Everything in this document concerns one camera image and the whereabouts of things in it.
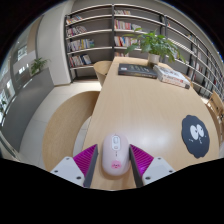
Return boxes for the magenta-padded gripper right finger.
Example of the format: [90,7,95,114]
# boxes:
[128,143,177,189]

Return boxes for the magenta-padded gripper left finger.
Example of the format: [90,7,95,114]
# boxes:
[49,143,100,189]

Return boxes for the pale pink computer mouse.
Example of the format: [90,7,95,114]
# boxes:
[101,133,132,177]

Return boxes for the black cartoon-eyed mouse pad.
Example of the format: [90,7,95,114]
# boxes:
[181,114,211,159]

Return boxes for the white book with red spine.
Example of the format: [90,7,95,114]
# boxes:
[156,74,192,90]

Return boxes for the leafy green potted plant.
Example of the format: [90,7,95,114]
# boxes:
[30,57,50,76]
[0,98,8,115]

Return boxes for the white illustrated book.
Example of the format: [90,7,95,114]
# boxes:
[153,64,191,84]

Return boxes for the black hardcover book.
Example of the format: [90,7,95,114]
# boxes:
[117,63,158,80]

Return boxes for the green plant in white pot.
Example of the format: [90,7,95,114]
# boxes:
[123,28,186,65]

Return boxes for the grey bookshelf unit with books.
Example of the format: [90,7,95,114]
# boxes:
[63,3,224,101]

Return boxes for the group of wooden frame chairs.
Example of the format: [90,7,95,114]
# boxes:
[205,90,224,133]

